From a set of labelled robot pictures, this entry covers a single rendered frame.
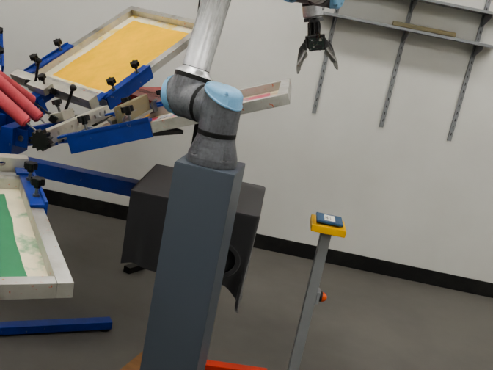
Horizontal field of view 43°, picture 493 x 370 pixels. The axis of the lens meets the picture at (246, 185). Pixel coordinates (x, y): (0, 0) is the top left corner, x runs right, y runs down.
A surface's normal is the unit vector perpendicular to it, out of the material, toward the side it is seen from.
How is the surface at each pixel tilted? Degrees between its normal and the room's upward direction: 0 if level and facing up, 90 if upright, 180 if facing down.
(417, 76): 90
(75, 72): 32
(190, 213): 90
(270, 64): 90
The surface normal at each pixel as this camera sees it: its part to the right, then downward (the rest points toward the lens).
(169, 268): -0.18, 0.23
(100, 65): -0.14, -0.74
